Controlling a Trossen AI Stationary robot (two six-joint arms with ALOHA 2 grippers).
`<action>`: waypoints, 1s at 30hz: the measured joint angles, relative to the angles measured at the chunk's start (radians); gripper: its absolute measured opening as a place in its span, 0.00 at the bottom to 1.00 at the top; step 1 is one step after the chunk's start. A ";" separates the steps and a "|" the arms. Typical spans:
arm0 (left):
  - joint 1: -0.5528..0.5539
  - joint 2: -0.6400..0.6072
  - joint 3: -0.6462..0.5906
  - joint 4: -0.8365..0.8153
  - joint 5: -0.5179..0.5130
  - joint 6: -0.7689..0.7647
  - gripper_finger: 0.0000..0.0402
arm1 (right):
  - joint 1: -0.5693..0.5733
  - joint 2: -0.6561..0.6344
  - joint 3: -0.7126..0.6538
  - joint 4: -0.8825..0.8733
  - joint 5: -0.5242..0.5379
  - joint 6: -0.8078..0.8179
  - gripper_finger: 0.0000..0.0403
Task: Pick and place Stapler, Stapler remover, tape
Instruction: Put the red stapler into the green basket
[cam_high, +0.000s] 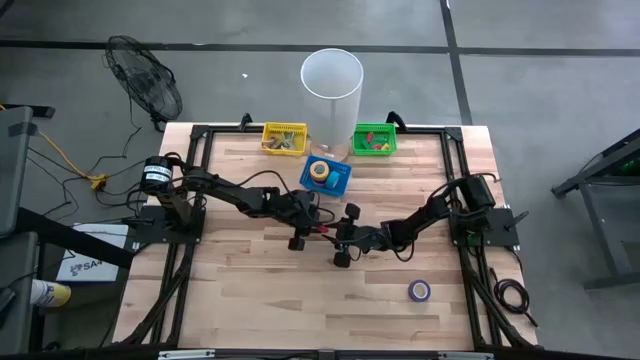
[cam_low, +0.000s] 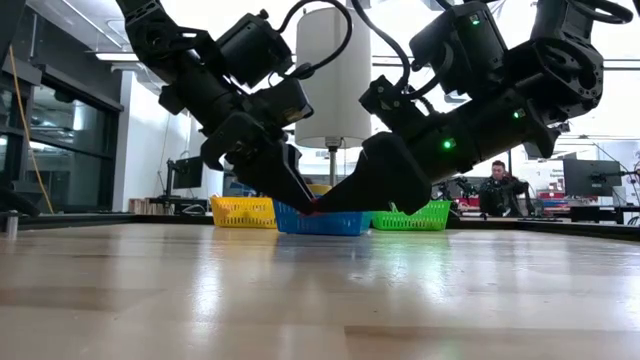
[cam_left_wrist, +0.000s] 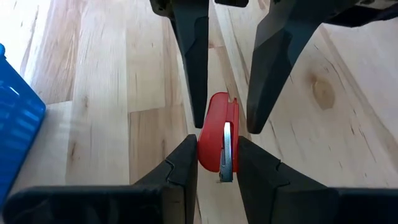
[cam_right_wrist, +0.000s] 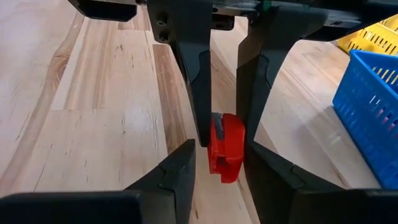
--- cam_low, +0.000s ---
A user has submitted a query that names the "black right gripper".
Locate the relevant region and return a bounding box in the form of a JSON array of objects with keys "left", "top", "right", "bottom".
[{"left": 317, "top": 109, "right": 495, "bottom": 217}]

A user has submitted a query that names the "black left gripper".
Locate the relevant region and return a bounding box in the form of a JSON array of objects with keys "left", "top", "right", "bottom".
[{"left": 199, "top": 110, "right": 320, "bottom": 217}]

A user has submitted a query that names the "yellow plastic basket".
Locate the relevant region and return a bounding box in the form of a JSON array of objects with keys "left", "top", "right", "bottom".
[{"left": 209, "top": 194, "right": 278, "bottom": 230}]

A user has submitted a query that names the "green plastic basket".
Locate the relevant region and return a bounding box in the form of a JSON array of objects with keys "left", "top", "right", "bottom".
[{"left": 370, "top": 199, "right": 453, "bottom": 232}]

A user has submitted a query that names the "blue plastic basket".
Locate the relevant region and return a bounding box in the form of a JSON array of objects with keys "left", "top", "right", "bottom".
[{"left": 272, "top": 198, "right": 374, "bottom": 237}]

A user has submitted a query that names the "black computer monitor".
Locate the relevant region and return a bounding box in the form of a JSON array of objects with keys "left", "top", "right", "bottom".
[
  {"left": 562, "top": 158, "right": 623, "bottom": 198},
  {"left": 172, "top": 156, "right": 205, "bottom": 190}
]

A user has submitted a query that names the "background wooden desk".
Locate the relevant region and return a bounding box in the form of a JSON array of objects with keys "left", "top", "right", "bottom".
[{"left": 128, "top": 195, "right": 211, "bottom": 216}]

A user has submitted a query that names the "person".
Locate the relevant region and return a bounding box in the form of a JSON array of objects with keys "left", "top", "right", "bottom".
[{"left": 478, "top": 159, "right": 534, "bottom": 219}]

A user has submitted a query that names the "white cylinder shade lamp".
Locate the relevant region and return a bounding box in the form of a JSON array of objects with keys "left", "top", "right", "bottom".
[{"left": 293, "top": 5, "right": 374, "bottom": 187}]

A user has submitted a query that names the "background black desk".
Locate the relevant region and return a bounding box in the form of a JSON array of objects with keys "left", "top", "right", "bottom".
[{"left": 529, "top": 202, "right": 640, "bottom": 225}]

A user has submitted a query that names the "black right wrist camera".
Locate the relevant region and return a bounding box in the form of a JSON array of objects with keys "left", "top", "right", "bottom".
[{"left": 358, "top": 74, "right": 427, "bottom": 134}]

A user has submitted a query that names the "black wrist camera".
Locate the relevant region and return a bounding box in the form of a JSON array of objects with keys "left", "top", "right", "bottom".
[
  {"left": 248, "top": 77, "right": 315, "bottom": 130},
  {"left": 358, "top": 74, "right": 427, "bottom": 134}
]

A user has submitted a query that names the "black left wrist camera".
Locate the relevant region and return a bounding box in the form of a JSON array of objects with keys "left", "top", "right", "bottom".
[{"left": 248, "top": 77, "right": 315, "bottom": 130}]

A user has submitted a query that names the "black aluminium table frame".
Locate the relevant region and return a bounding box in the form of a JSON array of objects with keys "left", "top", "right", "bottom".
[{"left": 0, "top": 212, "right": 640, "bottom": 242}]

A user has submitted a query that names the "yellow cable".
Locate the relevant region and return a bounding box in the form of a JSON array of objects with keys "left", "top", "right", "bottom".
[{"left": 7, "top": 44, "right": 55, "bottom": 215}]

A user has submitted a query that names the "silver metal post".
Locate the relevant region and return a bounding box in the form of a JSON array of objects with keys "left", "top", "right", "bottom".
[{"left": 4, "top": 209, "right": 20, "bottom": 239}]

